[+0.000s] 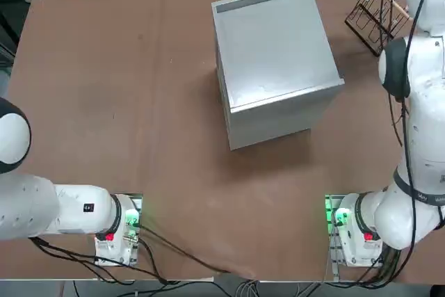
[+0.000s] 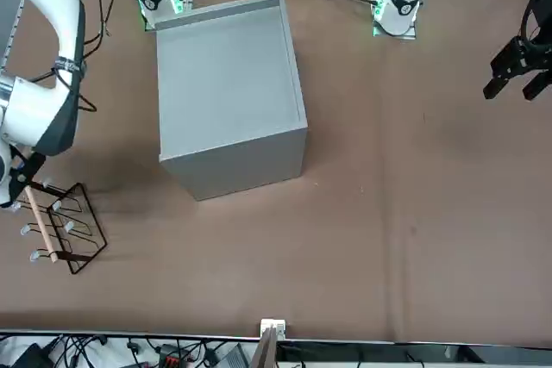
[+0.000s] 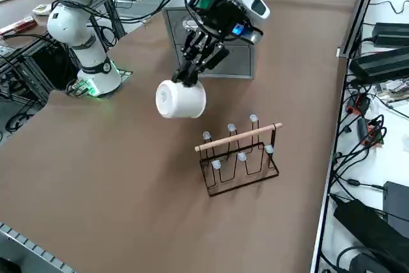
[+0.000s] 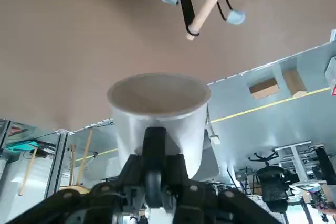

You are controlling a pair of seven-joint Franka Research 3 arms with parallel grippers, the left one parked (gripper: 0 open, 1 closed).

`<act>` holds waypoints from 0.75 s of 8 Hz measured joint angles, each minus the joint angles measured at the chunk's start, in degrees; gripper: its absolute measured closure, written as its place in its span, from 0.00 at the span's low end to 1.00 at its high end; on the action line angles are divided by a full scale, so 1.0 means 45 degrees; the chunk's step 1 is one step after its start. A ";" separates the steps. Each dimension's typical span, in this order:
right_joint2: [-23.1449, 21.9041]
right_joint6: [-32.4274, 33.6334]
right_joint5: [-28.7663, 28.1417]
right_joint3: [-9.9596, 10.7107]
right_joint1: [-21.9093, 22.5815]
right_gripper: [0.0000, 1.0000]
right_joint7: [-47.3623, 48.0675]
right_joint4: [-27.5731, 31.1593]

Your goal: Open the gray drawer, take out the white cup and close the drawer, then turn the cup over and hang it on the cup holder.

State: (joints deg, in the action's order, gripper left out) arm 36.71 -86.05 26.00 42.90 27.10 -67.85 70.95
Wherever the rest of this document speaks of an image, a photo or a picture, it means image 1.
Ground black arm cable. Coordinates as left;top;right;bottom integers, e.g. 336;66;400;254
380;0;441;252

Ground gray drawer cabinet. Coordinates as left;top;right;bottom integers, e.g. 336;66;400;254
211;0;346;152

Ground black table cable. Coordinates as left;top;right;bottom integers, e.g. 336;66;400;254
137;223;231;274

